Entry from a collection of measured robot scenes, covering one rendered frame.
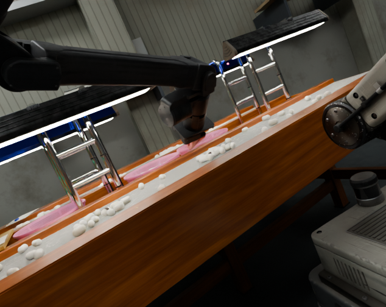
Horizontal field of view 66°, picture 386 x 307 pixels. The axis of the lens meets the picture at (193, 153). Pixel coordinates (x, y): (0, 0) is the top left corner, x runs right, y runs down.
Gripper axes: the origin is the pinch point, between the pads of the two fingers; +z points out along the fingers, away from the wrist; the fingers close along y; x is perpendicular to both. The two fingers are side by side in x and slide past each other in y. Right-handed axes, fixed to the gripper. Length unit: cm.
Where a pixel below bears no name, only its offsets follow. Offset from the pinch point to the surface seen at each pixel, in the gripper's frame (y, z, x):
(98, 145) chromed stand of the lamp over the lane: 16.6, 19.1, -29.9
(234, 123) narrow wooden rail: -62, 50, -33
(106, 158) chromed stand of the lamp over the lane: 16.0, 22.6, -25.6
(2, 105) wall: 39, 141, -226
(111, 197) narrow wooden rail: 21.2, 26.2, -12.2
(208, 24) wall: -186, 96, -201
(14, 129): 38.8, -2.6, -27.5
